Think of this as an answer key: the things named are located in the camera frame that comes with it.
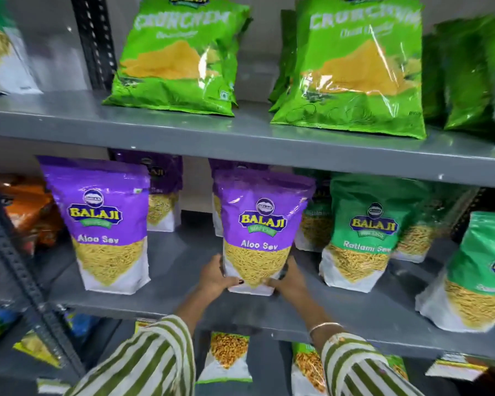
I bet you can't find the person's left hand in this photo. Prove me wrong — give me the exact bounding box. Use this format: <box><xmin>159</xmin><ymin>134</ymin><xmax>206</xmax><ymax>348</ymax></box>
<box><xmin>196</xmin><ymin>254</ymin><xmax>245</xmax><ymax>304</ymax></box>

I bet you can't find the person's right hand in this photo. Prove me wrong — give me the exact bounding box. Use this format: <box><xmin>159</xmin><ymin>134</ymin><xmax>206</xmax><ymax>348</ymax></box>
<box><xmin>266</xmin><ymin>256</ymin><xmax>310</xmax><ymax>306</ymax></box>

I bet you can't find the grey metal shelf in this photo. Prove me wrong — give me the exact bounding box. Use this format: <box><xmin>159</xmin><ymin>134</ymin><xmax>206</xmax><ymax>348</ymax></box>
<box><xmin>24</xmin><ymin>210</ymin><xmax>495</xmax><ymax>364</ymax></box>
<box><xmin>0</xmin><ymin>89</ymin><xmax>495</xmax><ymax>190</ymax></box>

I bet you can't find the Chana Dal packets shelf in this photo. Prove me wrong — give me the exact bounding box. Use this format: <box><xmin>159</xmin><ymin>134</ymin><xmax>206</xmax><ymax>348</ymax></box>
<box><xmin>86</xmin><ymin>321</ymin><xmax>459</xmax><ymax>396</ymax></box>

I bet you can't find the person's left forearm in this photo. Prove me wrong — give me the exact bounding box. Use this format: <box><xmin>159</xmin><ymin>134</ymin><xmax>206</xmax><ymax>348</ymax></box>
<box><xmin>65</xmin><ymin>290</ymin><xmax>222</xmax><ymax>396</ymax></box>

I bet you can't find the person's right forearm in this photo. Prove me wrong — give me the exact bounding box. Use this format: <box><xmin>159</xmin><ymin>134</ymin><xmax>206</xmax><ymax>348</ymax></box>
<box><xmin>287</xmin><ymin>292</ymin><xmax>426</xmax><ymax>396</ymax></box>

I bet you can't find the grey perforated shelf upright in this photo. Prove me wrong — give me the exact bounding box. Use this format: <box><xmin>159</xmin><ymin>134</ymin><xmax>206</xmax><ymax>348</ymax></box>
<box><xmin>0</xmin><ymin>177</ymin><xmax>87</xmax><ymax>378</ymax></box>

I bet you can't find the silver bangle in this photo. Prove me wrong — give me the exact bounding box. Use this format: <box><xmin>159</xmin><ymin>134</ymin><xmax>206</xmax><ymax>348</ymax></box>
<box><xmin>308</xmin><ymin>321</ymin><xmax>344</xmax><ymax>337</ymax></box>

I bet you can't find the light green white packet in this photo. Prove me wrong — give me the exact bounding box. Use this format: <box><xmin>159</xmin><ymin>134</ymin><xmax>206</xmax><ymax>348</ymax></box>
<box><xmin>290</xmin><ymin>341</ymin><xmax>329</xmax><ymax>396</ymax></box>
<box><xmin>195</xmin><ymin>331</ymin><xmax>253</xmax><ymax>385</ymax></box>
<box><xmin>386</xmin><ymin>354</ymin><xmax>410</xmax><ymax>382</ymax></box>

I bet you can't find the blue packet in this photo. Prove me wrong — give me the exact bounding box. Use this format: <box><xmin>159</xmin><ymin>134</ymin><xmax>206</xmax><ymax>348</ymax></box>
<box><xmin>64</xmin><ymin>312</ymin><xmax>101</xmax><ymax>339</ymax></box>

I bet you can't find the white price label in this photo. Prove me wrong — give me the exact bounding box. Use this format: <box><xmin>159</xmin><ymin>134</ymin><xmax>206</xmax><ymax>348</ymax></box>
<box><xmin>36</xmin><ymin>378</ymin><xmax>72</xmax><ymax>395</ymax></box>

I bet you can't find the orange packet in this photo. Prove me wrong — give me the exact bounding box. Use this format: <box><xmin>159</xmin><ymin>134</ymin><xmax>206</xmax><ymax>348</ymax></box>
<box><xmin>0</xmin><ymin>193</ymin><xmax>65</xmax><ymax>255</ymax></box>
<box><xmin>0</xmin><ymin>173</ymin><xmax>54</xmax><ymax>211</ymax></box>

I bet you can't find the row of light green chip packets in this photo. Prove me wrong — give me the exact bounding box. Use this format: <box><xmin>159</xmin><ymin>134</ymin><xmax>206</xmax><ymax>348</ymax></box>
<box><xmin>102</xmin><ymin>0</ymin><xmax>495</xmax><ymax>148</ymax></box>

